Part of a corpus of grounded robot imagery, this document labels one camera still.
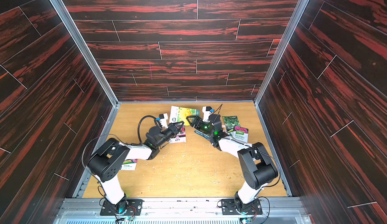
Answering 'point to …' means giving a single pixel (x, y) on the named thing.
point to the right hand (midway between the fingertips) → (192, 117)
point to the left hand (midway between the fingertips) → (185, 123)
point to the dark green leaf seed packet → (230, 122)
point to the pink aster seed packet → (180, 137)
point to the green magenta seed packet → (239, 133)
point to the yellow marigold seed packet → (178, 114)
